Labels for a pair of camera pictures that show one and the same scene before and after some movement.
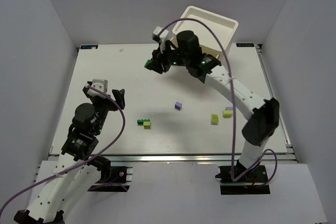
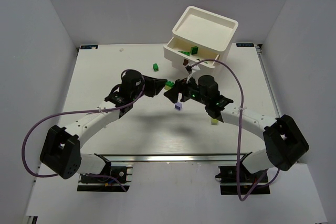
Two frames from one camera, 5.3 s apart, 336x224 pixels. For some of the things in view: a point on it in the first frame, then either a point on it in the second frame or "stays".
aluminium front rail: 181,158 stays
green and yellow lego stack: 146,123 -> 168,85
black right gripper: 159,61 -> 179,91
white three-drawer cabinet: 208,42 stays
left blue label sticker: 88,46 stays
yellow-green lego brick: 214,119 stays
